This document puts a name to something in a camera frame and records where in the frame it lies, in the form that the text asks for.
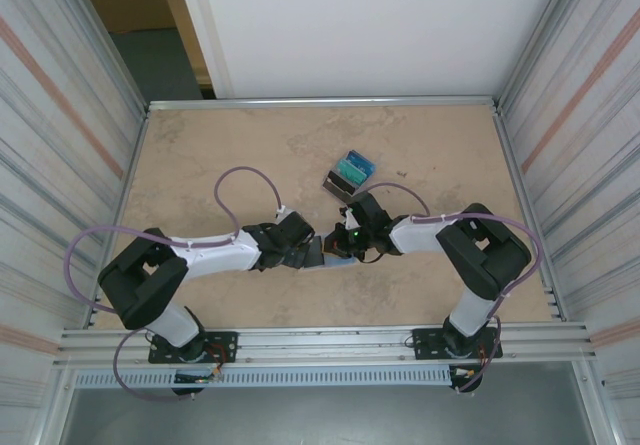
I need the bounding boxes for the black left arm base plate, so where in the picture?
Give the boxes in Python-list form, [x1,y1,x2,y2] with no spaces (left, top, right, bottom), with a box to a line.
[148,331,239,365]

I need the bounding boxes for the corrugated plastic side panel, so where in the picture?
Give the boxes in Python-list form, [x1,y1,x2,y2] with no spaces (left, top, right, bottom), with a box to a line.
[0,0,149,416]
[499,0,640,396]

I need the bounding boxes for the aluminium table edge rail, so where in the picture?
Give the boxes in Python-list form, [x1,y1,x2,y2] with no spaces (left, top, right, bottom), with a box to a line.
[492,107,567,322]
[146,95,501,112]

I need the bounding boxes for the aluminium mounting rail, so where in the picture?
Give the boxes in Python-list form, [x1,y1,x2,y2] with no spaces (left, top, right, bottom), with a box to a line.
[58,320,599,366]

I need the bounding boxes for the teal card in box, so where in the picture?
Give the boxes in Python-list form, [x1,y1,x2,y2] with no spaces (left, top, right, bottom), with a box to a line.
[335,159,369,186]

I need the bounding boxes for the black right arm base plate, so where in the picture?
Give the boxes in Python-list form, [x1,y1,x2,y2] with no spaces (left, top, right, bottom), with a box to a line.
[412,327,503,361]

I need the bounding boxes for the white door frame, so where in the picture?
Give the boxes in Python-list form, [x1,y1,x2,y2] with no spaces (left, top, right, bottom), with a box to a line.
[173,0,236,100]

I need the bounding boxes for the clear plastic card box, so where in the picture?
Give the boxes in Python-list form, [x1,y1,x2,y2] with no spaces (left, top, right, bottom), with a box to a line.
[320,149,380,202]

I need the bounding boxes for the grey slotted cable duct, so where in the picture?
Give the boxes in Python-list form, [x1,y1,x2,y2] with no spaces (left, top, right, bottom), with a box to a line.
[73,367,454,389]

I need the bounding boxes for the black card in box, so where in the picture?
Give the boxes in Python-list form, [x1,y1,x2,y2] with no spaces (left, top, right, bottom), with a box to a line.
[322,169,357,200]

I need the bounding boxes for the blue card in box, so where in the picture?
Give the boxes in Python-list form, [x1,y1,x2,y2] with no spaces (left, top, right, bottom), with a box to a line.
[347,150,377,174]

